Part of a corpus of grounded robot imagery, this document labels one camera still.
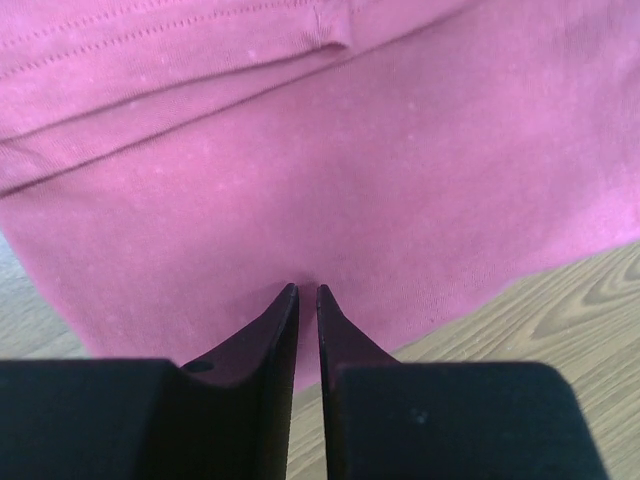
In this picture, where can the pink t shirt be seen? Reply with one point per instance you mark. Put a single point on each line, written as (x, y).
(168, 166)

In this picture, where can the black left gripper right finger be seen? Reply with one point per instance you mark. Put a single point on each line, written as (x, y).
(385, 419)

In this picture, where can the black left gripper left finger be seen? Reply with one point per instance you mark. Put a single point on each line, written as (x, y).
(223, 415)

